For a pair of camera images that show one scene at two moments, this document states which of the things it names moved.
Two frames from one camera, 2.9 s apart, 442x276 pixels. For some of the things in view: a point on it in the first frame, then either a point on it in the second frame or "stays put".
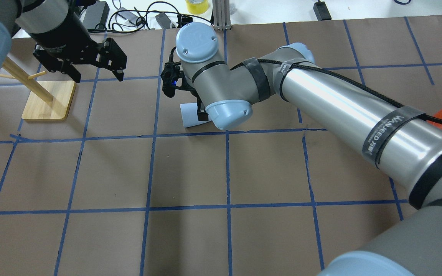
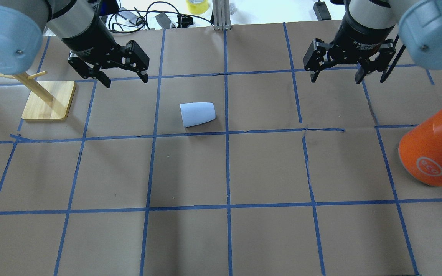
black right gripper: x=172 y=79 to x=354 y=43
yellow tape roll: x=197 y=7 stays put
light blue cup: x=189 y=112 stays put
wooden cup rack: x=48 y=100 stays put
